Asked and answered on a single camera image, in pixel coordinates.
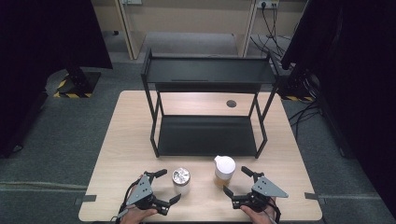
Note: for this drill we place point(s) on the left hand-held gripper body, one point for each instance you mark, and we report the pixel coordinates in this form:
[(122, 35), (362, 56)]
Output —
[(140, 191)]

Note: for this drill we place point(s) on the light wooden desk frame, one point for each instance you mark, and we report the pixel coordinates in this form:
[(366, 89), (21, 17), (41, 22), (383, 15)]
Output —
[(186, 18)]

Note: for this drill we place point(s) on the white wall socket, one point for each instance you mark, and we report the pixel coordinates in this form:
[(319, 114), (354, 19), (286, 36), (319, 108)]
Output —
[(267, 3)]

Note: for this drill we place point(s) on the black curtain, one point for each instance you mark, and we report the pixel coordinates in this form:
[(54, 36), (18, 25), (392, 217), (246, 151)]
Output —
[(40, 46), (358, 62)]

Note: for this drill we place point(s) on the glass jar with silver lid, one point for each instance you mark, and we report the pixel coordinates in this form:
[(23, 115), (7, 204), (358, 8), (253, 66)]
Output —
[(181, 177)]

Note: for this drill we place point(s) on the person's left hand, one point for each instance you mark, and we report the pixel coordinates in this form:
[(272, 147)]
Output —
[(134, 216)]

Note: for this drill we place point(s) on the round dark table grommet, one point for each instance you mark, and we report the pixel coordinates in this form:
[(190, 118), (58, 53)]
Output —
[(231, 103)]

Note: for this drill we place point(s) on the pale floor tape strip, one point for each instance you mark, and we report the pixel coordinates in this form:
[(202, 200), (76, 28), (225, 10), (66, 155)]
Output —
[(40, 186)]

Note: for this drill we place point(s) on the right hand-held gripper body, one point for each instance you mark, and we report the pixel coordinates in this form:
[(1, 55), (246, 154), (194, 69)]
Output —
[(267, 187)]

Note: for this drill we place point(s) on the black metal two-tier rack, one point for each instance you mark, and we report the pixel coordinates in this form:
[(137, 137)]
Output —
[(205, 135)]

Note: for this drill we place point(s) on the glass jar with white lid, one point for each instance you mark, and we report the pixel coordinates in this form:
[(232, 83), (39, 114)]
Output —
[(224, 166)]

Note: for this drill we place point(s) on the black stand base striped edge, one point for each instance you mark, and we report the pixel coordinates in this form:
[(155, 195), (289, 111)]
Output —
[(79, 84), (295, 88)]

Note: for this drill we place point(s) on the grey tape piece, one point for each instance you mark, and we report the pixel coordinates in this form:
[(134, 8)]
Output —
[(85, 199), (313, 196)]

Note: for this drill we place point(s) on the person's right hand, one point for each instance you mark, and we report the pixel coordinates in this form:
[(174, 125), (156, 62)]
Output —
[(263, 217)]

